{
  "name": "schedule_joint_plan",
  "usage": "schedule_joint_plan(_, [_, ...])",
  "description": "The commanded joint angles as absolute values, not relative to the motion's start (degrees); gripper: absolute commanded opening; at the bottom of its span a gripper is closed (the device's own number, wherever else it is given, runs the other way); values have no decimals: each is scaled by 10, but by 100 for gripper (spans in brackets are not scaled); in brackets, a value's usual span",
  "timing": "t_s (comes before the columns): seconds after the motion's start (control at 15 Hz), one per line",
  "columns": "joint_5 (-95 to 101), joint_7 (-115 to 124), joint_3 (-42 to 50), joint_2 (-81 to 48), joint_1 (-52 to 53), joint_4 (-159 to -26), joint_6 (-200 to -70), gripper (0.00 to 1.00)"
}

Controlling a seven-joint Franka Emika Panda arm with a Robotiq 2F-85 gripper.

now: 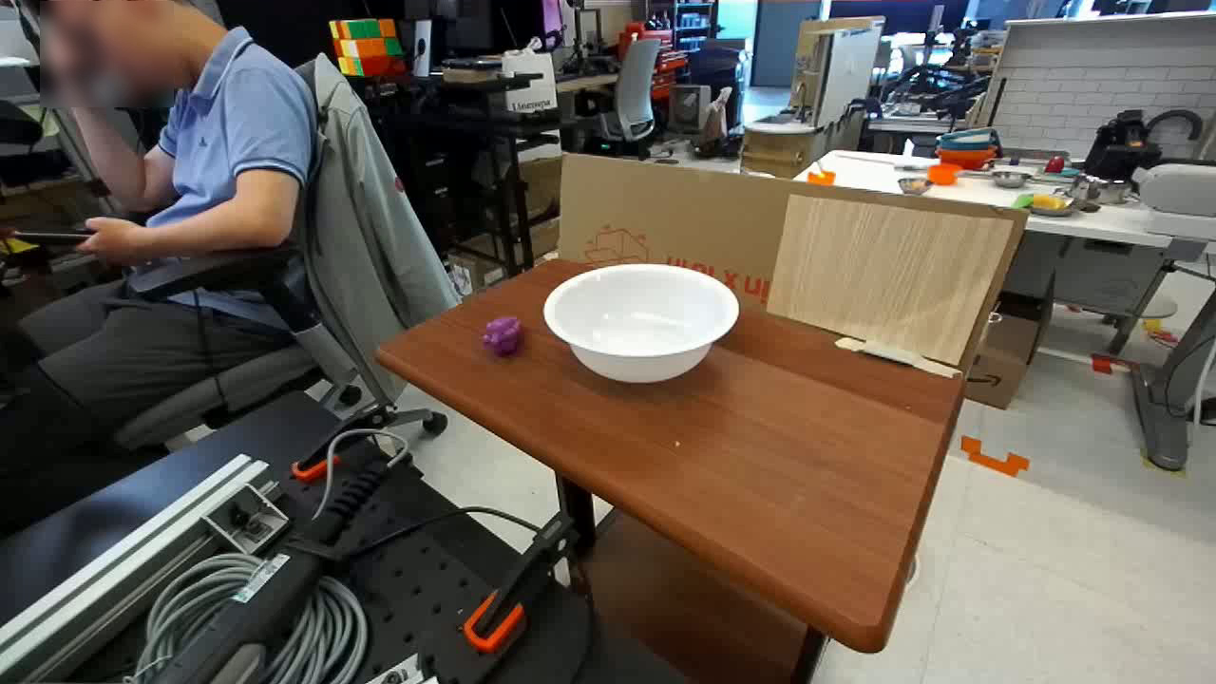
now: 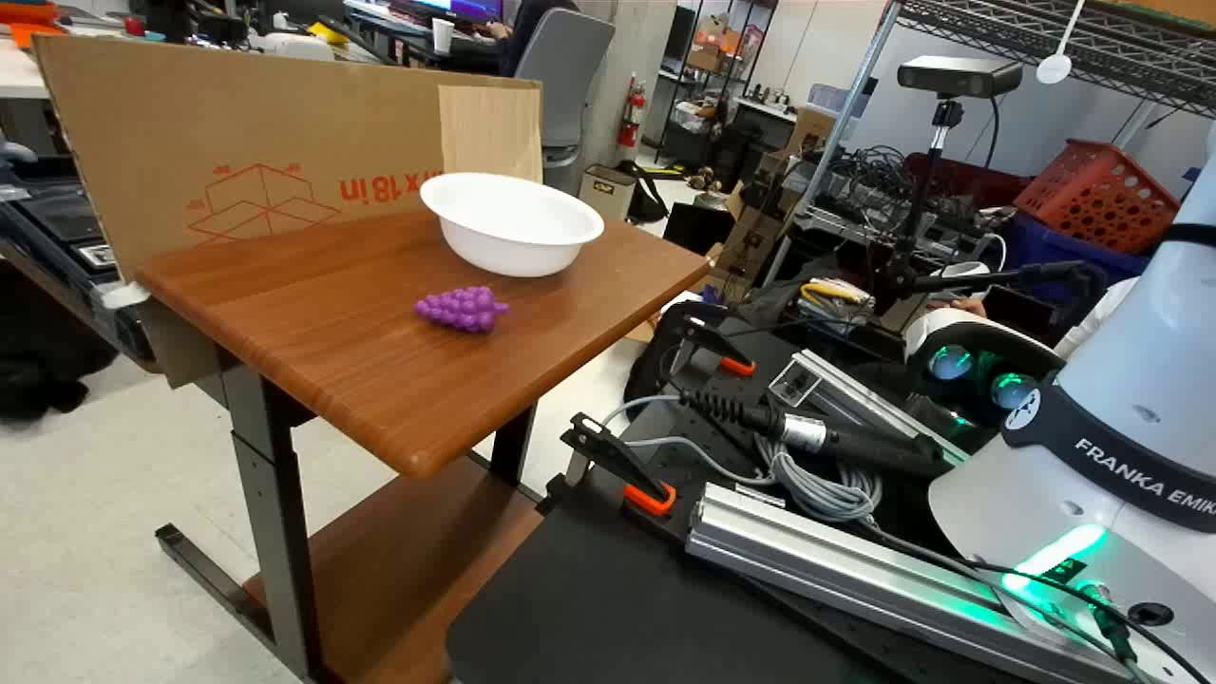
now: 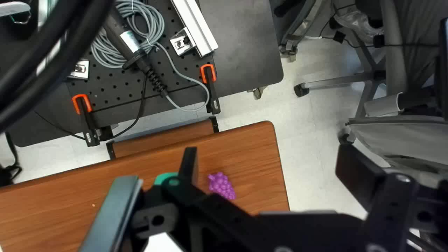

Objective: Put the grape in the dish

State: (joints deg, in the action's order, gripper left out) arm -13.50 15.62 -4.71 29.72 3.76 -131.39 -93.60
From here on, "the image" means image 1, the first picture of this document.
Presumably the purple toy grape bunch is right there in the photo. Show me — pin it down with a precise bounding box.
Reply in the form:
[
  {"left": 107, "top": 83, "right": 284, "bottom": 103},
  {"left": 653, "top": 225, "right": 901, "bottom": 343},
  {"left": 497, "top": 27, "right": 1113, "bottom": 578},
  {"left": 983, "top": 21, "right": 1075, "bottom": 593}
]
[{"left": 479, "top": 316, "right": 524, "bottom": 358}]

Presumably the coiled grey cable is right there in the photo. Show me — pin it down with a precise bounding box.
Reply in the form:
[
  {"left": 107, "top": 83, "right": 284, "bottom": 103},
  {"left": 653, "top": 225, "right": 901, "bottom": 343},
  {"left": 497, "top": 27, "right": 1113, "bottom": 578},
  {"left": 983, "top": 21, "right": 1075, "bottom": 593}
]
[{"left": 123, "top": 547, "right": 372, "bottom": 684}]

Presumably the orange floor tape marker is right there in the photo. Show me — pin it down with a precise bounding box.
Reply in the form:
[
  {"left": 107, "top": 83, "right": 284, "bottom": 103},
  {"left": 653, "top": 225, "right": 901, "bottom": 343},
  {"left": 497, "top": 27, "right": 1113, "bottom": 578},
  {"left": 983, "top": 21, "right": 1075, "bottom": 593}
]
[{"left": 962, "top": 436, "right": 1029, "bottom": 481}]

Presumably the aluminium extrusion rail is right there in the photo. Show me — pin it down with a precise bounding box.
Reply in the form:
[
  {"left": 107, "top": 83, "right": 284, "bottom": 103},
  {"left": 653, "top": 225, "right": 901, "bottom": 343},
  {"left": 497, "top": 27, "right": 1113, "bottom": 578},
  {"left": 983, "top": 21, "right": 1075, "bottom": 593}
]
[{"left": 0, "top": 455, "right": 288, "bottom": 684}]

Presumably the white work desk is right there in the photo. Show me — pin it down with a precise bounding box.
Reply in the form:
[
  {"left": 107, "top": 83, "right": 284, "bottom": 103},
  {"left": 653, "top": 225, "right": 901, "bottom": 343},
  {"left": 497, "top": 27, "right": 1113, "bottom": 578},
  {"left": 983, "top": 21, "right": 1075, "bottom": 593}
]
[{"left": 795, "top": 144, "right": 1216, "bottom": 474}]

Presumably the light wooden board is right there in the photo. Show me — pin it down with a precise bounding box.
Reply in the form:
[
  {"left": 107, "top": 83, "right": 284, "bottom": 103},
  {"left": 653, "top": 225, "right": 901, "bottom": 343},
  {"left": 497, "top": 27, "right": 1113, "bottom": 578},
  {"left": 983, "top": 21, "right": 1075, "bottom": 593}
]
[{"left": 768, "top": 187, "right": 1028, "bottom": 377}]

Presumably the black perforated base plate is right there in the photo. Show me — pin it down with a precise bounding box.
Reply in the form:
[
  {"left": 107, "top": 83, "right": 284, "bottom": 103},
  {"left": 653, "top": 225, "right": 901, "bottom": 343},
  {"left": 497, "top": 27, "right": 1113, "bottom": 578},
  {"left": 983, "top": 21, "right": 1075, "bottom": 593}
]
[{"left": 74, "top": 430, "right": 601, "bottom": 684}]

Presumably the brown wooden side table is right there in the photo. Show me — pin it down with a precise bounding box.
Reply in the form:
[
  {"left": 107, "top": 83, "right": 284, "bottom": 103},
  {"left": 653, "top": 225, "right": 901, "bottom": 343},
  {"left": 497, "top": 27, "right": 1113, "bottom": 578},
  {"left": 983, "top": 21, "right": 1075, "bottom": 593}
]
[{"left": 375, "top": 263, "right": 962, "bottom": 655}]

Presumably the white plastic bowl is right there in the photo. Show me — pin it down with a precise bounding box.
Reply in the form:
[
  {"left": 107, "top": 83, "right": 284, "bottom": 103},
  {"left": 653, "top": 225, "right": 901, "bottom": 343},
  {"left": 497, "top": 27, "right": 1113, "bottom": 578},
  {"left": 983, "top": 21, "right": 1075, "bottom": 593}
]
[{"left": 544, "top": 263, "right": 740, "bottom": 384}]

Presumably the grey office chair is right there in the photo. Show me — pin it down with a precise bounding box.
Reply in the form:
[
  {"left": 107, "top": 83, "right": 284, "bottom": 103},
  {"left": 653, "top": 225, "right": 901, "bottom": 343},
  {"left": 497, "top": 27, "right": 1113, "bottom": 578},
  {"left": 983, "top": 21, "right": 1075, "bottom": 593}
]
[{"left": 115, "top": 54, "right": 458, "bottom": 450}]

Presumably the large cardboard box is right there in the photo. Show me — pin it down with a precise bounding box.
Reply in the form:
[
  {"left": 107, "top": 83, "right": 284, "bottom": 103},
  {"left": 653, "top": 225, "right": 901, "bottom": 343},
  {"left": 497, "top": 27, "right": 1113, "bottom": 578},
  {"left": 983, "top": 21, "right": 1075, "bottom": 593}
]
[{"left": 558, "top": 155, "right": 791, "bottom": 303}]

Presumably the orange handled clamp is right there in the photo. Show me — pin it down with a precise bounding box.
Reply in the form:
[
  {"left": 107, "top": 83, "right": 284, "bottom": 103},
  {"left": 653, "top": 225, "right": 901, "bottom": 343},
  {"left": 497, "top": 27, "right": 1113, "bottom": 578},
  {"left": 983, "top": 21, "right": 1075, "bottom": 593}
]
[
  {"left": 460, "top": 515, "right": 578, "bottom": 659},
  {"left": 288, "top": 430, "right": 411, "bottom": 488}
]

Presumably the seated person in blue shirt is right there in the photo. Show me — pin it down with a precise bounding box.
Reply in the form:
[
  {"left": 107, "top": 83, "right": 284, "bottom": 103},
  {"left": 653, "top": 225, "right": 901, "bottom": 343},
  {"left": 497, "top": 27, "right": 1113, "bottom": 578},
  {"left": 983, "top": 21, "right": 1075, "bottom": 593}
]
[{"left": 0, "top": 0, "right": 316, "bottom": 445}]

